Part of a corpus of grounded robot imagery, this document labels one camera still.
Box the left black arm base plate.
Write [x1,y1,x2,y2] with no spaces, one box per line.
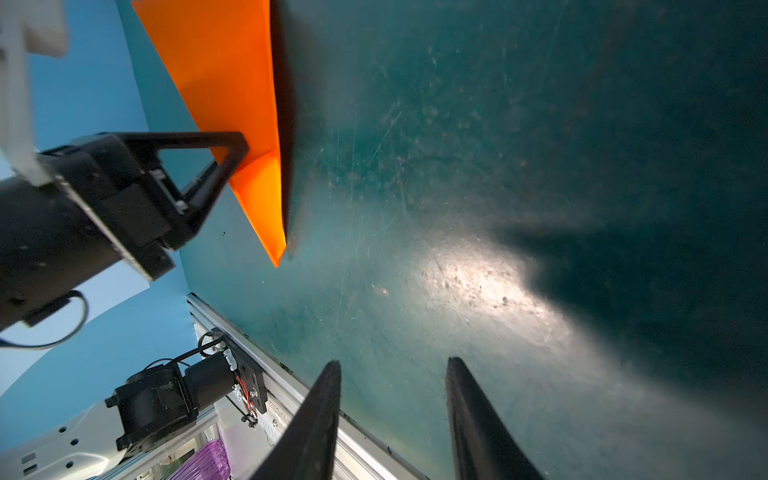
[224,335,268,414]

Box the orange square paper sheet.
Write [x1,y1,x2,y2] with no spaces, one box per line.
[133,0,286,266]

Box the purple ribbed object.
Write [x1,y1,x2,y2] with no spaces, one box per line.
[170,439,231,480]

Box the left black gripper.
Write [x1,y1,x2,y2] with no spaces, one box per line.
[39,132,249,281]

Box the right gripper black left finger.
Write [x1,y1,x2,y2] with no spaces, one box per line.
[251,361,342,479]

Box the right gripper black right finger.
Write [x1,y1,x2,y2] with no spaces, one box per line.
[445,357,543,480]

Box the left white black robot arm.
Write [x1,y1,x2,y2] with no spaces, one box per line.
[1,132,248,479]

